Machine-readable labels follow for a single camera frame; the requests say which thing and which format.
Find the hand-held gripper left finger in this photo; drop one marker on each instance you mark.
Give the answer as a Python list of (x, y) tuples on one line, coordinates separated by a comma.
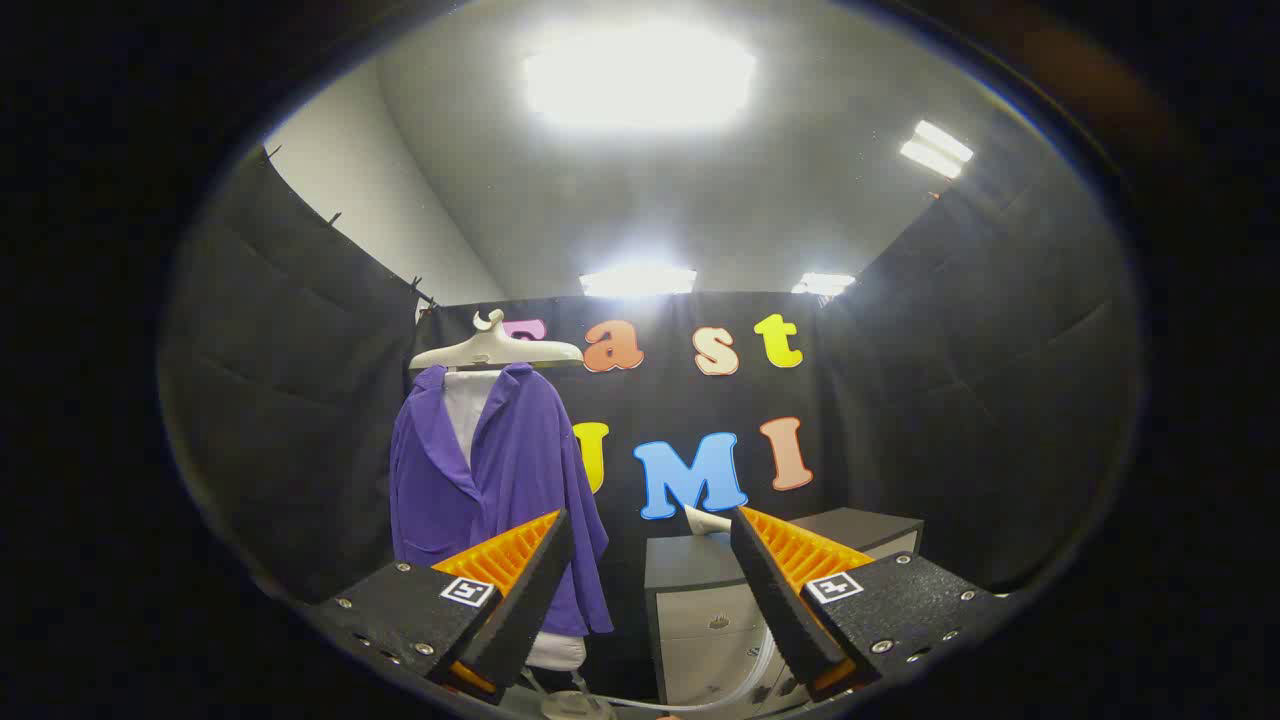
[(530, 590)]

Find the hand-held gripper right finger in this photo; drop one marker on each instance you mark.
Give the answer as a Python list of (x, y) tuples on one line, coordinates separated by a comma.
[(775, 590)]

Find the purple jacket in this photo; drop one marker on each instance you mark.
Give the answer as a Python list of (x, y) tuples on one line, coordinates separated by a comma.
[(520, 450)]

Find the white clothes hanger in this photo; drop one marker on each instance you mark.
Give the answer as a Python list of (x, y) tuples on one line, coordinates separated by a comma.
[(490, 350)]

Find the grey cabinet with black top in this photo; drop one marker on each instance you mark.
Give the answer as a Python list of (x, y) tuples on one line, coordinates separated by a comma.
[(700, 620)]

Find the white mannequin stand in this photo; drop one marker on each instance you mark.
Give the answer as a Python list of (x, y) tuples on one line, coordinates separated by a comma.
[(575, 705)]

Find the white mannequin torso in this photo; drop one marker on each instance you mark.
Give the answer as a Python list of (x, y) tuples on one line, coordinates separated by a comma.
[(468, 410)]

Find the large ceiling light panel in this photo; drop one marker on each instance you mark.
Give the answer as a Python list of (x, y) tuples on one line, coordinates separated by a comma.
[(640, 75)]

